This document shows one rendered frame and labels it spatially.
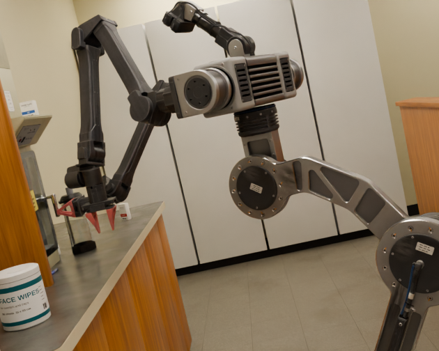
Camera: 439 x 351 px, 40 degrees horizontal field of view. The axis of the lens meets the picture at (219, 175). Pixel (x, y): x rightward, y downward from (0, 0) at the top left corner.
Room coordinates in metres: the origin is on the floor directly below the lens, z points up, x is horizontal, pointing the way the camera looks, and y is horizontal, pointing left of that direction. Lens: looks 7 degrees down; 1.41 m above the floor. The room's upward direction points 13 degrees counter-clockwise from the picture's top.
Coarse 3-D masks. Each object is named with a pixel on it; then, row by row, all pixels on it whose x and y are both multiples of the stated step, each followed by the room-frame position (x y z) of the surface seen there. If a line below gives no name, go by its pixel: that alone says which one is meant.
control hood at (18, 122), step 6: (42, 114) 2.24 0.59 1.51; (48, 114) 2.32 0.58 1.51; (12, 120) 2.04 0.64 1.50; (18, 120) 2.04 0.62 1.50; (24, 120) 2.06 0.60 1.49; (30, 120) 2.12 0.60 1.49; (36, 120) 2.19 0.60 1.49; (42, 120) 2.26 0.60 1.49; (48, 120) 2.34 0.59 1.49; (18, 126) 2.04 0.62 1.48; (42, 126) 2.30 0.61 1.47; (18, 132) 2.07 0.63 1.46; (36, 132) 2.28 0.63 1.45; (42, 132) 2.35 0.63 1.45; (36, 138) 2.32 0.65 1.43; (30, 144) 2.29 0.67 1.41
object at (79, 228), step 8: (64, 200) 2.40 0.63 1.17; (64, 208) 2.42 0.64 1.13; (64, 216) 2.43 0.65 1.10; (72, 224) 2.41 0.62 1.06; (80, 224) 2.41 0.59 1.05; (88, 224) 2.44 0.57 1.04; (72, 232) 2.41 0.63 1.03; (80, 232) 2.41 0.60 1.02; (88, 232) 2.43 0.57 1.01; (72, 240) 2.41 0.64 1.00; (80, 240) 2.41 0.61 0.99; (88, 240) 2.42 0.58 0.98
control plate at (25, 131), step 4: (40, 124) 2.26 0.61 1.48; (24, 128) 2.10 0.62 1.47; (28, 128) 2.14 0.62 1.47; (32, 128) 2.19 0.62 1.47; (36, 128) 2.24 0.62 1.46; (20, 132) 2.09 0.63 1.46; (24, 132) 2.13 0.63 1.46; (28, 132) 2.17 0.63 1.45; (32, 132) 2.22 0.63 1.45; (20, 136) 2.11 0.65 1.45; (24, 136) 2.16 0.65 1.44; (28, 136) 2.20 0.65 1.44; (32, 136) 2.25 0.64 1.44; (24, 140) 2.18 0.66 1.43; (28, 140) 2.23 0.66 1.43; (20, 144) 2.16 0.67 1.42; (24, 144) 2.21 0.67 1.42
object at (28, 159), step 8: (24, 152) 2.26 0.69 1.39; (32, 152) 2.33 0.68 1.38; (24, 160) 2.23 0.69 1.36; (32, 160) 2.31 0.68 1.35; (24, 168) 2.21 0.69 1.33; (32, 168) 2.29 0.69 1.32; (32, 176) 2.27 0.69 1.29; (40, 176) 2.36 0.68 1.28; (32, 184) 2.25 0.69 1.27; (40, 184) 2.33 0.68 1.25; (40, 192) 2.31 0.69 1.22; (40, 200) 2.29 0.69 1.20; (40, 208) 2.27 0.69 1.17; (48, 208) 2.35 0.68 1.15; (40, 216) 2.25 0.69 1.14; (48, 216) 2.33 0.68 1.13; (40, 224) 2.22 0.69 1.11; (48, 224) 2.30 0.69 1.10; (48, 232) 2.28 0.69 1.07; (48, 240) 2.26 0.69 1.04; (56, 240) 2.35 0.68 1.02; (48, 248) 2.24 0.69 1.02; (56, 248) 2.33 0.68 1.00; (48, 256) 2.22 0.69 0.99
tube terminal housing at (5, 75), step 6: (0, 72) 2.25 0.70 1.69; (6, 72) 2.31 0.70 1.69; (0, 78) 2.24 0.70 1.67; (6, 78) 2.30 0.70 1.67; (12, 78) 2.36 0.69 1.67; (6, 84) 2.28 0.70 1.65; (12, 84) 2.34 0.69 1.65; (6, 90) 2.27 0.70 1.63; (12, 90) 2.32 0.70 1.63; (12, 96) 2.31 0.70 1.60; (18, 102) 2.36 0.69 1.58; (18, 108) 2.34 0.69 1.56; (12, 114) 2.26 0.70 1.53; (18, 114) 2.32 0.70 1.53; (24, 150) 2.29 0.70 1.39; (54, 252) 2.32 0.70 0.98; (48, 258) 2.24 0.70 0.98; (54, 258) 2.31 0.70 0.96; (54, 264) 2.29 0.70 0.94
